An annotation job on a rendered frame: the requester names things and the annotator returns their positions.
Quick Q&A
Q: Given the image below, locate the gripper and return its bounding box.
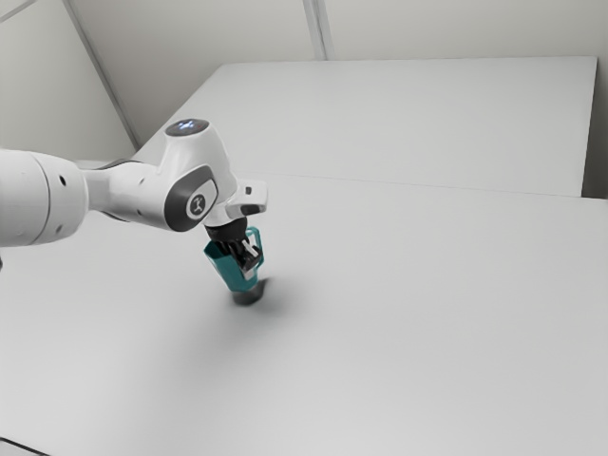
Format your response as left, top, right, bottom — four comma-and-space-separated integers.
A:
204, 218, 264, 279

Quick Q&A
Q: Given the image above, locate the teal faceted mug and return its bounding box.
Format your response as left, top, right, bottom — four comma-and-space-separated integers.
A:
202, 226, 266, 293

